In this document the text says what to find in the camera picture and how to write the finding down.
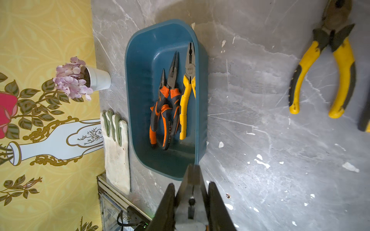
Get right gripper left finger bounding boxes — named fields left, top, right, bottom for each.
left=145, top=183, right=175, bottom=231

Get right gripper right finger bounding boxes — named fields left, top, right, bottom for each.
left=208, top=182, right=236, bottom=231

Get yellow wide handle pliers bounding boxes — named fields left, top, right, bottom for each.
left=174, top=164, right=209, bottom=231

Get small orange black pliers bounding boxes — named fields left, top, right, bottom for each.
left=160, top=52, right=181, bottom=150

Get yellow pliers silver head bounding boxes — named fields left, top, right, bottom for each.
left=179, top=42, right=196, bottom=140

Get teal plastic storage box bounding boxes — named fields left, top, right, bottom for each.
left=125, top=19, right=208, bottom=181

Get yellow black striped pliers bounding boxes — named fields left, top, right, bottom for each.
left=288, top=0, right=357, bottom=119

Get white green work glove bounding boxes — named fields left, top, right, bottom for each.
left=100, top=110, right=131, bottom=194

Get pink flower pot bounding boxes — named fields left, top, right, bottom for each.
left=53, top=56, right=111, bottom=101

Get aluminium front rail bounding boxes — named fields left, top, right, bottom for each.
left=97, top=172, right=151, bottom=231

